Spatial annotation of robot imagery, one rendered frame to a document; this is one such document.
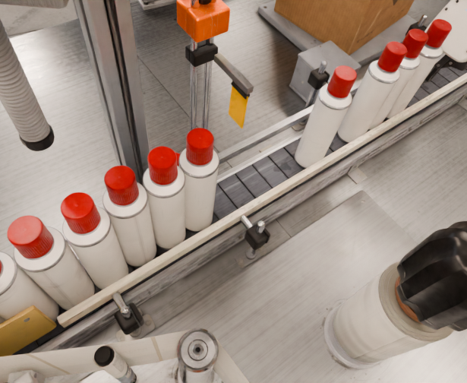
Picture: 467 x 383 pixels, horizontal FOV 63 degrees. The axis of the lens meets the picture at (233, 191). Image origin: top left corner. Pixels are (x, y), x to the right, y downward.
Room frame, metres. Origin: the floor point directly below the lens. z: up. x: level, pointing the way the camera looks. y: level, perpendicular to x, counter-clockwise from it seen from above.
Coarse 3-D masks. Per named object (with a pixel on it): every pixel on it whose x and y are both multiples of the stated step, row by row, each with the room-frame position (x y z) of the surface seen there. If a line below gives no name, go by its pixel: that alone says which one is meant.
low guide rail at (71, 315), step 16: (464, 80) 0.73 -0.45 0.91; (432, 96) 0.66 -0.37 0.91; (400, 112) 0.59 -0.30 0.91; (384, 128) 0.54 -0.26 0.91; (352, 144) 0.48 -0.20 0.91; (320, 160) 0.43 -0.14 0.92; (336, 160) 0.45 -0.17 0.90; (304, 176) 0.39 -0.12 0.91; (272, 192) 0.34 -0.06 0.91; (240, 208) 0.30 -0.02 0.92; (256, 208) 0.31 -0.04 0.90; (224, 224) 0.27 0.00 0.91; (192, 240) 0.23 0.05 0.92; (160, 256) 0.20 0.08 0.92; (176, 256) 0.21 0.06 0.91; (144, 272) 0.17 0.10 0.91; (112, 288) 0.14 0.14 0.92; (128, 288) 0.15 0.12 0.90; (80, 304) 0.11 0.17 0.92; (96, 304) 0.12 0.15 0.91; (64, 320) 0.09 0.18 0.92
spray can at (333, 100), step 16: (336, 80) 0.44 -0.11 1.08; (352, 80) 0.44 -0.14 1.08; (320, 96) 0.45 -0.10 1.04; (336, 96) 0.44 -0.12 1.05; (320, 112) 0.44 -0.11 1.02; (336, 112) 0.43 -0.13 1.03; (304, 128) 0.46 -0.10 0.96; (320, 128) 0.43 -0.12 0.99; (336, 128) 0.44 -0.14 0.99; (304, 144) 0.44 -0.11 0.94; (320, 144) 0.43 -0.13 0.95; (304, 160) 0.43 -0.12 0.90
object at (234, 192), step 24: (456, 72) 0.80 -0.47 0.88; (384, 120) 0.60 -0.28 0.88; (288, 144) 0.48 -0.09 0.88; (336, 144) 0.50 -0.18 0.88; (264, 168) 0.42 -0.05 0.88; (288, 168) 0.43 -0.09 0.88; (216, 192) 0.35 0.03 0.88; (240, 192) 0.35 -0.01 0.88; (264, 192) 0.36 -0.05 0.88; (288, 192) 0.37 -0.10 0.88; (216, 216) 0.30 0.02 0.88; (168, 264) 0.20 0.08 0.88; (96, 288) 0.15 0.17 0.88; (48, 336) 0.07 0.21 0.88
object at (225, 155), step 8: (352, 88) 0.57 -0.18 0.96; (304, 112) 0.49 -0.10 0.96; (288, 120) 0.46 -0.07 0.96; (296, 120) 0.47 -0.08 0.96; (272, 128) 0.44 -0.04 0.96; (280, 128) 0.44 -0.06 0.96; (256, 136) 0.41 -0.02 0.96; (264, 136) 0.42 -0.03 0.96; (272, 136) 0.43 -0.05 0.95; (240, 144) 0.39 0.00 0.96; (248, 144) 0.39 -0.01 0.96; (256, 144) 0.41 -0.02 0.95; (224, 152) 0.37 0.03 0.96; (232, 152) 0.37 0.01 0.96; (240, 152) 0.38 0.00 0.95; (224, 160) 0.36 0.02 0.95
